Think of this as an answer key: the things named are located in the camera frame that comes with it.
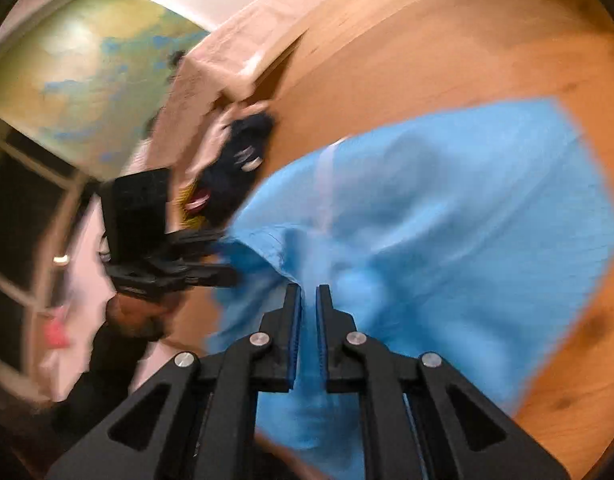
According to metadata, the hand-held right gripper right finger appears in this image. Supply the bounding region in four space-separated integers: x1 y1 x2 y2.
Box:
315 284 572 480

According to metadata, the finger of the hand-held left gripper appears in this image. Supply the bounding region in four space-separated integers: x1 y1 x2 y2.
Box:
164 227 234 261
183 265 241 292

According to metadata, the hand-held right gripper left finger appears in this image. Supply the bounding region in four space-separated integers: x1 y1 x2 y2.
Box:
46 282 304 480

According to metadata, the blue pinstriped jacket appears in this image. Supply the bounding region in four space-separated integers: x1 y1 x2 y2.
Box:
204 99 614 480

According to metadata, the person's left forearm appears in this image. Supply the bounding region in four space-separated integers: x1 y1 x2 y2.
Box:
52 322 160 441

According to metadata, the person's left hand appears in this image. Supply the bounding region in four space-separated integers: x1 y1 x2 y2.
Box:
107 291 182 343

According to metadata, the navy garment yellow pattern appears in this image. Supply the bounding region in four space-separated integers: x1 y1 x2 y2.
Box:
187 112 278 231

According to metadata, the window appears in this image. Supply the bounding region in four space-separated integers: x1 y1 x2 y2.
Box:
0 125 82 386

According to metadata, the pink object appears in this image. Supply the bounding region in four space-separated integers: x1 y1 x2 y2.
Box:
42 317 70 351

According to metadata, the white lace tablecloth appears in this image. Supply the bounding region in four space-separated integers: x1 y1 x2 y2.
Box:
137 2 308 171

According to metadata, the person's black jacket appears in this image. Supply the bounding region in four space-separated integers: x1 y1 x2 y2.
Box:
0 380 138 480

